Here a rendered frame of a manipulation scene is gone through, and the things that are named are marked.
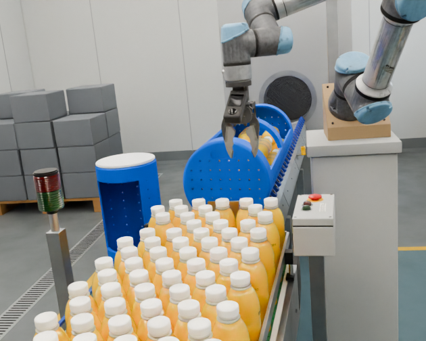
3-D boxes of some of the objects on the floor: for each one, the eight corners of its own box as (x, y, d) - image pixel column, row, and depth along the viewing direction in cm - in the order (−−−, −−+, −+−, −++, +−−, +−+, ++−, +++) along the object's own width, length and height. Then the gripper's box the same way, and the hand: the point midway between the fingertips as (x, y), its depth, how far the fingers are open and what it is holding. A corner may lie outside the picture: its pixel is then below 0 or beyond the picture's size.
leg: (308, 252, 382) (303, 168, 367) (307, 255, 376) (303, 170, 361) (299, 252, 383) (295, 168, 368) (299, 255, 377) (295, 170, 363)
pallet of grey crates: (129, 189, 597) (115, 82, 569) (103, 212, 521) (86, 91, 492) (31, 193, 618) (13, 91, 590) (-8, 215, 542) (-30, 99, 513)
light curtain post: (345, 287, 325) (337, -2, 284) (346, 291, 319) (337, -3, 278) (335, 287, 326) (325, -1, 286) (335, 291, 320) (325, -2, 280)
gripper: (263, 78, 148) (268, 151, 153) (220, 81, 151) (226, 153, 156) (259, 80, 140) (264, 158, 145) (213, 84, 143) (220, 160, 148)
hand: (242, 153), depth 148 cm, fingers open, 6 cm apart
